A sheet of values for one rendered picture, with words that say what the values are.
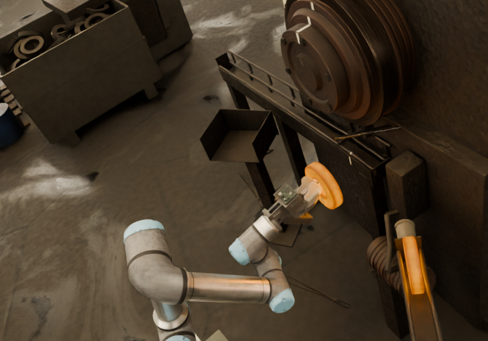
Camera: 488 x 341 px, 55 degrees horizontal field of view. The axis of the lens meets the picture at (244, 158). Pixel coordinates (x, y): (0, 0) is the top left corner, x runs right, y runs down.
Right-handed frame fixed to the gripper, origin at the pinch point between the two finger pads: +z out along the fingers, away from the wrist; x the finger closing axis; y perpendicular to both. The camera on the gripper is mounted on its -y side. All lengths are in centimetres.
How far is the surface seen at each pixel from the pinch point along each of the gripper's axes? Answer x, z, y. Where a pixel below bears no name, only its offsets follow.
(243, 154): 60, -11, -23
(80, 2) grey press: 293, -19, -3
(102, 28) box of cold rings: 251, -20, -13
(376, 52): -4.9, 31.1, 29.0
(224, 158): 65, -18, -22
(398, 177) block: -10.8, 17.9, -10.5
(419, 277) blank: -38.1, -0.9, -9.4
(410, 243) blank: -30.8, 4.2, -7.2
